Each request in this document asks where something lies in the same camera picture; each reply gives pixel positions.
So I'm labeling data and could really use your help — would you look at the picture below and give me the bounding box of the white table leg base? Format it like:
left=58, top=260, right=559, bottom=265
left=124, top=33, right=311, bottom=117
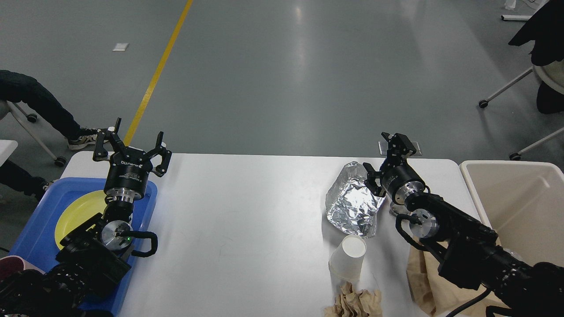
left=500, top=15, right=531, bottom=22

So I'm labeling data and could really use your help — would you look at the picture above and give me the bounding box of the white paper cup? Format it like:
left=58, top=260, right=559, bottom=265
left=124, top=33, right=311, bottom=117
left=328, top=235, right=367, bottom=282

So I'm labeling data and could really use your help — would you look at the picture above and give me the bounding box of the crushed red soda can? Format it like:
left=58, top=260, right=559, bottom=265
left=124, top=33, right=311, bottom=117
left=390, top=201, right=411, bottom=217

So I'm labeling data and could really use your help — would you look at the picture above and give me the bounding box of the blue plastic tray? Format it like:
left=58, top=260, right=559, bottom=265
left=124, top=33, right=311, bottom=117
left=9, top=178, right=138, bottom=317

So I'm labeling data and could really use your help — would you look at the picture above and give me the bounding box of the seated person beige sweater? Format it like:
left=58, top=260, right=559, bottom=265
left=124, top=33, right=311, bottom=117
left=0, top=70, right=100, bottom=201

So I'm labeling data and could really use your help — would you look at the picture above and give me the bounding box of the pink mug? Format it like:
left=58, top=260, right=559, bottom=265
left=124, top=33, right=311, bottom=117
left=0, top=255, right=45, bottom=282

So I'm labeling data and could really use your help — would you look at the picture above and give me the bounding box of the beige plastic waste bin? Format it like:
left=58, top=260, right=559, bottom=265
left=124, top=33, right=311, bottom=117
left=460, top=160, right=564, bottom=266

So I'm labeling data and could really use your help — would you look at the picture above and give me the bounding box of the crumpled brown paper ball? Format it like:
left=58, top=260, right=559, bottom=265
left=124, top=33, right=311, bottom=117
left=323, top=281, right=383, bottom=317

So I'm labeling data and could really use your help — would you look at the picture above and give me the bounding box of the brown paper bag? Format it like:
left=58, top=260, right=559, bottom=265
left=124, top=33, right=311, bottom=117
left=406, top=247, right=486, bottom=317

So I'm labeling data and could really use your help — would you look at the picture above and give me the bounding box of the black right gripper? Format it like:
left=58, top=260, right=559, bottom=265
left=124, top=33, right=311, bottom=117
left=363, top=132, right=426, bottom=205

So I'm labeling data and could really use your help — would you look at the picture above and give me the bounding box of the aluminium foil sheet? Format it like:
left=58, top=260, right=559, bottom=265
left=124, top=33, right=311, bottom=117
left=326, top=161, right=385, bottom=239

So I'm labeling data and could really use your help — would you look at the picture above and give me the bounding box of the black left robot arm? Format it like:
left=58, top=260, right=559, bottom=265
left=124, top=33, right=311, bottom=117
left=1, top=118, right=172, bottom=317

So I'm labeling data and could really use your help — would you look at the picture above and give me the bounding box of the yellow plastic plate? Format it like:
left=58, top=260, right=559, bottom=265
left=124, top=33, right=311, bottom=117
left=54, top=190, right=107, bottom=250

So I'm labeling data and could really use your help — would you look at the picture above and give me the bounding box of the grey office chair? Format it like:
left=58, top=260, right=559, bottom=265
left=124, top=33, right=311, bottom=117
left=0, top=99, right=67, bottom=168

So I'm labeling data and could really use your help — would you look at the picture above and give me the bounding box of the metal floor socket cover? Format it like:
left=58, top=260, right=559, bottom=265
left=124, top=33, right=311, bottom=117
left=378, top=141, right=423, bottom=156

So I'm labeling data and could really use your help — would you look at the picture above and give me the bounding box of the white chair with black jacket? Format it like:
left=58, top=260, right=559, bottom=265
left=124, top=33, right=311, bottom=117
left=479, top=0, right=564, bottom=161

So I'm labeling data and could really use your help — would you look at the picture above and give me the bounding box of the white desk corner left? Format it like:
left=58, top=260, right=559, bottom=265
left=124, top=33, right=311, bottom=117
left=0, top=139, right=18, bottom=165

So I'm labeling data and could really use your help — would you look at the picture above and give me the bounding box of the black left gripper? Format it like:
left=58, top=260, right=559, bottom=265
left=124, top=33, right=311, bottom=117
left=93, top=117, right=172, bottom=203

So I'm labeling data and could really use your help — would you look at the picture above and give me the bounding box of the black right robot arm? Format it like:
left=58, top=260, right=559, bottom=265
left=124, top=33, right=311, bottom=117
left=363, top=132, right=564, bottom=317

